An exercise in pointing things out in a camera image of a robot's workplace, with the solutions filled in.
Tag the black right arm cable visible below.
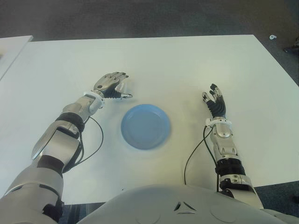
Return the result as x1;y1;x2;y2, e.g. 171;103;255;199
184;126;221;193

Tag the white charger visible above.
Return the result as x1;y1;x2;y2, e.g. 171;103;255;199
117;79;129;95

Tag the white side table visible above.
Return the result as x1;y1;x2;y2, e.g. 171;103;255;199
0;35;35;80

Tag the grey robot torso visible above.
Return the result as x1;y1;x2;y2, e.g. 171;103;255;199
79;184;299;224

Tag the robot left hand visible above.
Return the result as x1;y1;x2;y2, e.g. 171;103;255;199
93;71;133;100

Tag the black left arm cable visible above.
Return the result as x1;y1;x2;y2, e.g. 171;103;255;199
62;116;104;175

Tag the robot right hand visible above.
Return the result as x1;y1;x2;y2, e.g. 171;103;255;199
201;83;227;119

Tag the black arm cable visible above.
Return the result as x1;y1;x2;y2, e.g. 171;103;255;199
62;116;104;175
184;126;221;193

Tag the blue plate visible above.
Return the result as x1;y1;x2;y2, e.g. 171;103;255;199
121;104;171;151

